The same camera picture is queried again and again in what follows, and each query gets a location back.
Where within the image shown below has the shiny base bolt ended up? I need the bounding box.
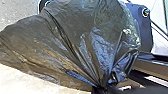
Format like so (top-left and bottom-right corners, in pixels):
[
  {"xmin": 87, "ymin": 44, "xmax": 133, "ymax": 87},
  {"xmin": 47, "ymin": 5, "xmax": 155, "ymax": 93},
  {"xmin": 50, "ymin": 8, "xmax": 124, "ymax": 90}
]
[{"xmin": 141, "ymin": 7, "xmax": 151, "ymax": 18}]

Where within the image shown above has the black trash bag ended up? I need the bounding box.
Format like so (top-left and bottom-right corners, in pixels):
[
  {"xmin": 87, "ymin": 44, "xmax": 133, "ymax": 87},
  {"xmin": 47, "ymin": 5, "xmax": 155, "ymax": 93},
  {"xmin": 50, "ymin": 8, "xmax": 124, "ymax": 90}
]
[{"xmin": 0, "ymin": 0, "xmax": 143, "ymax": 94}]

